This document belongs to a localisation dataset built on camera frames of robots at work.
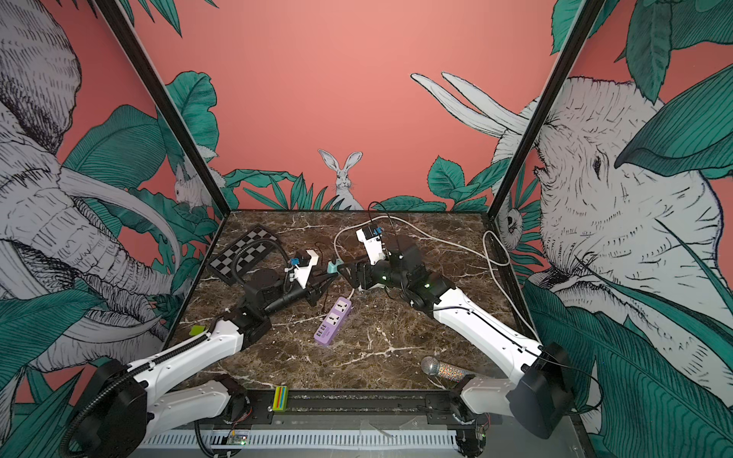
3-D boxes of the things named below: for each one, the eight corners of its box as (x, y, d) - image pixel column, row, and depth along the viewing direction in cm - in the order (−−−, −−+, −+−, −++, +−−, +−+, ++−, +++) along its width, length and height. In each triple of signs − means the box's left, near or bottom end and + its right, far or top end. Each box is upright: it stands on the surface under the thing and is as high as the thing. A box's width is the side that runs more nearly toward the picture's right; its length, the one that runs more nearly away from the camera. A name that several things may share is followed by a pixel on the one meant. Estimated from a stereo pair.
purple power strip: (313, 340, 88) (311, 337, 85) (342, 299, 97) (341, 294, 94) (326, 349, 86) (325, 345, 84) (354, 306, 96) (354, 301, 93)
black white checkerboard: (210, 272, 103) (204, 266, 100) (258, 230, 117) (255, 224, 113) (232, 287, 99) (227, 281, 96) (280, 242, 113) (277, 236, 110)
